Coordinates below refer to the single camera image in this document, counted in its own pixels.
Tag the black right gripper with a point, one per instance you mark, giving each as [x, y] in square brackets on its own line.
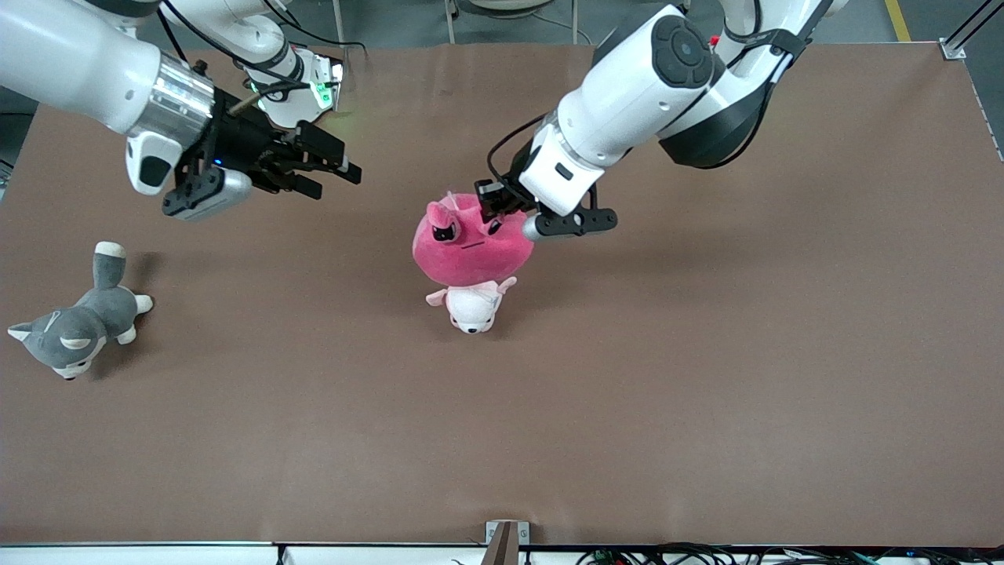
[245, 142]

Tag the white pale pink plush toy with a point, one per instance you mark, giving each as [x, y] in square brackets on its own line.
[473, 310]

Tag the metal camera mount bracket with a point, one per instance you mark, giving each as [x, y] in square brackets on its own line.
[506, 541]

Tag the metal stand legs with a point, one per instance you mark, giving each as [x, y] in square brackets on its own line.
[510, 8]

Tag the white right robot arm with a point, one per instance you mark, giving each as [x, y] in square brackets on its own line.
[70, 55]

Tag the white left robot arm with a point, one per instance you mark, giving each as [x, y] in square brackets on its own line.
[651, 94]

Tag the aluminium frame profile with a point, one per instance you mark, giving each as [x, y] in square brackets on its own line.
[965, 35]

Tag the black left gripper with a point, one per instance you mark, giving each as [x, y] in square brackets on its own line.
[502, 198]

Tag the grey white husky plush toy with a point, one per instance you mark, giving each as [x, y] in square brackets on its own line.
[74, 326]

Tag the white table edge rail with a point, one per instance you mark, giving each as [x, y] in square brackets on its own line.
[157, 554]

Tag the hot pink round plush toy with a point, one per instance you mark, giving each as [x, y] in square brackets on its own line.
[471, 247]

